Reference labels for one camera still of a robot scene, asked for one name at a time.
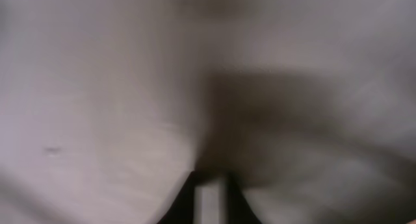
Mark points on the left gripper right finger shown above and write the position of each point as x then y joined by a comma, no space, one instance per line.
238,210

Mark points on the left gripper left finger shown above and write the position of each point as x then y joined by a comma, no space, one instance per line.
182,209

